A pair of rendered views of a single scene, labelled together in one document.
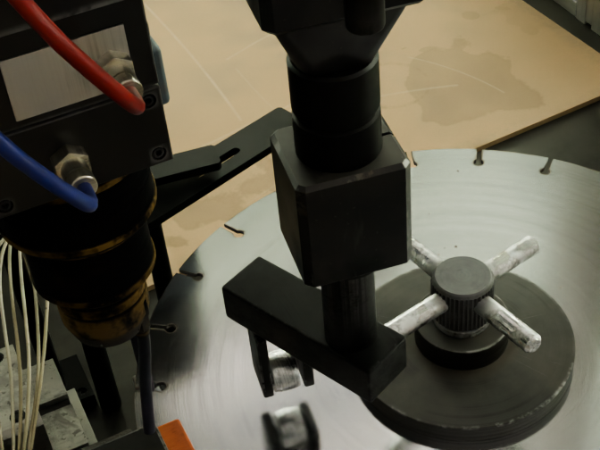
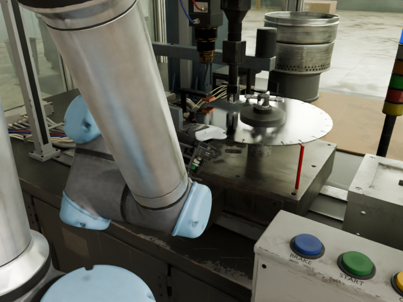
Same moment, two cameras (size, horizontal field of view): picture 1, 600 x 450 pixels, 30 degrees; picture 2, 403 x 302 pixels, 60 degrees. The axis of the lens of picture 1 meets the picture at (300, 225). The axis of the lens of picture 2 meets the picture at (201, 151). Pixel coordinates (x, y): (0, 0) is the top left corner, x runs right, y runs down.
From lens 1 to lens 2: 70 cm
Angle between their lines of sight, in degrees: 47
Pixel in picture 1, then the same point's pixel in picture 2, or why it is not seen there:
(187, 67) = (335, 118)
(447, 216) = (293, 108)
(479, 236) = (292, 111)
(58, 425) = not seen: hidden behind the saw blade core
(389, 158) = (235, 41)
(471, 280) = (263, 95)
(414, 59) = not seen: hidden behind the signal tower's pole
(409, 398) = (243, 111)
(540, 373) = (264, 118)
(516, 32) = not seen: outside the picture
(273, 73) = (350, 126)
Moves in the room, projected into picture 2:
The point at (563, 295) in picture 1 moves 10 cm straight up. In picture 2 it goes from (289, 120) to (294, 79)
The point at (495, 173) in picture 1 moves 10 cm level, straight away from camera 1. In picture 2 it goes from (312, 109) to (342, 104)
